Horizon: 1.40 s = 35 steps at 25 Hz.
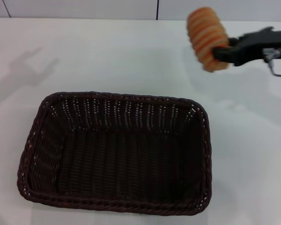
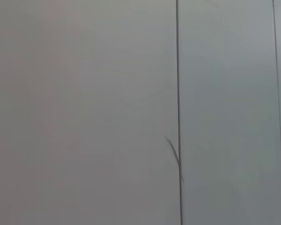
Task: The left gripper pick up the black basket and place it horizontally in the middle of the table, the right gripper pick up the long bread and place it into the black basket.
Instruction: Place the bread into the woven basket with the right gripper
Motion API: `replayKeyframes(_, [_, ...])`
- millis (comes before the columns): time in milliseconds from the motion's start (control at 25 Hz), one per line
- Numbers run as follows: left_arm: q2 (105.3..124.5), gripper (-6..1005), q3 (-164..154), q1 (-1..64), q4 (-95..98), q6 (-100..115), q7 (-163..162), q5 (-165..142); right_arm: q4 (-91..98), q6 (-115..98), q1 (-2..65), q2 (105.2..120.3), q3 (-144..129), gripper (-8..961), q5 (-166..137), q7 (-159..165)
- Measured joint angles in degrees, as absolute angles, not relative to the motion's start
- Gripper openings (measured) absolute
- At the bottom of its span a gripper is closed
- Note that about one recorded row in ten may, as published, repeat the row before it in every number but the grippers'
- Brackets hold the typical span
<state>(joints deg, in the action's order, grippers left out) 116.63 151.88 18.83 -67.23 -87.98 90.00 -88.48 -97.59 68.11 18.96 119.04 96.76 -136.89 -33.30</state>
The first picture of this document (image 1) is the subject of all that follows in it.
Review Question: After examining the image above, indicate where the silver cable connector plug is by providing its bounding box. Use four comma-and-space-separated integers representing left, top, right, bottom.
263, 47, 281, 63

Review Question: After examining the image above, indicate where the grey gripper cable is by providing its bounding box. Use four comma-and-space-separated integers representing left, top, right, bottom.
267, 60, 281, 77

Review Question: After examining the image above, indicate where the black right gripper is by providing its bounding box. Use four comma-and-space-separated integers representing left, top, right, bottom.
212, 26, 281, 67

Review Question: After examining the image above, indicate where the dark brown wicker basket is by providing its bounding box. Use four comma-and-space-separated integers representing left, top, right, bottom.
16, 91, 213, 215

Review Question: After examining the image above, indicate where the orange striped bread roll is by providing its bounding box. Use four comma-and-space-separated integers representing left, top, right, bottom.
186, 7, 230, 73

